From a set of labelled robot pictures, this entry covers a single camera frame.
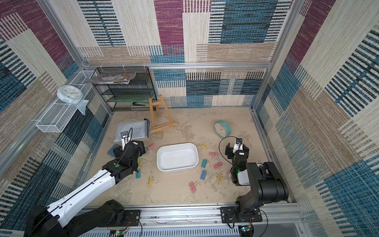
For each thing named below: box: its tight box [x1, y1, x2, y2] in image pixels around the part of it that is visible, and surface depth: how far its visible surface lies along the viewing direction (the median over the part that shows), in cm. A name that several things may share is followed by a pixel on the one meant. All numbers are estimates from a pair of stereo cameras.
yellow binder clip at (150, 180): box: [146, 175, 159, 187], surface depth 86 cm
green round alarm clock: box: [213, 119, 232, 139], surface depth 101 cm
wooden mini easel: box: [149, 94, 178, 134], surface depth 105 cm
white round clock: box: [56, 84, 84, 105], surface depth 76 cm
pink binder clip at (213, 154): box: [209, 151, 218, 162], surface depth 96 cm
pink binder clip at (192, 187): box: [188, 181, 197, 193], surface depth 84 cm
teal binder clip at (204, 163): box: [200, 158, 208, 169], surface depth 93 cm
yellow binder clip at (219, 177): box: [215, 172, 224, 184], surface depth 87 cm
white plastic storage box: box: [156, 143, 199, 172], surface depth 95 cm
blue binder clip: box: [199, 169, 207, 181], surface depth 88 cm
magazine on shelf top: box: [85, 72, 137, 85], surface depth 87 cm
